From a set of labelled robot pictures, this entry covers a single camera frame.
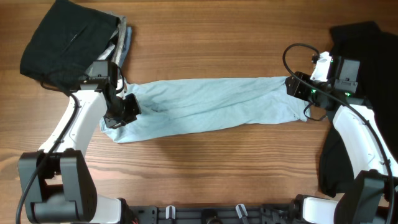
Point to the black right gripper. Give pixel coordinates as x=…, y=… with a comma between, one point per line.
x=296, y=88

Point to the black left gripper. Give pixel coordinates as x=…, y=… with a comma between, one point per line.
x=134, y=110

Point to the light blue t-shirt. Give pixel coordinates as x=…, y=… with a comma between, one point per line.
x=172, y=107

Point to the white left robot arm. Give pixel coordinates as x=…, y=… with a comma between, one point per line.
x=57, y=186

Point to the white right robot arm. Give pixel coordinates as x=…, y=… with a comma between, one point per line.
x=372, y=196

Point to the black clothes pile right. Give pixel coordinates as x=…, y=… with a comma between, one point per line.
x=377, y=52

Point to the grey folded garment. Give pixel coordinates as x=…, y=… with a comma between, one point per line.
x=116, y=43

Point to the black folded garment top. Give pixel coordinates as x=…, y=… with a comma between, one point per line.
x=67, y=41

